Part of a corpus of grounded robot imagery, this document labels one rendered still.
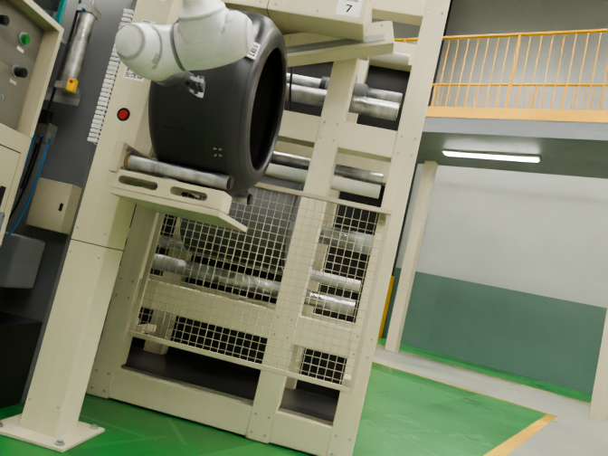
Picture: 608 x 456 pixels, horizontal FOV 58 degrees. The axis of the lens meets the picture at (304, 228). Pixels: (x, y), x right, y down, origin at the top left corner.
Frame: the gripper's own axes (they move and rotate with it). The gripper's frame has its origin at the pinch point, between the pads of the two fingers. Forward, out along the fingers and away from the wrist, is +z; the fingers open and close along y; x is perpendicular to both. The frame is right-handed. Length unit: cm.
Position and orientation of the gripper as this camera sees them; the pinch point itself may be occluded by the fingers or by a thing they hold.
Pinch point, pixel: (197, 90)
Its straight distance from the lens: 161.7
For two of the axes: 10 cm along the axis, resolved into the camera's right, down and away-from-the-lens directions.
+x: -2.1, 9.8, 0.3
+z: 1.5, 0.0, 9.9
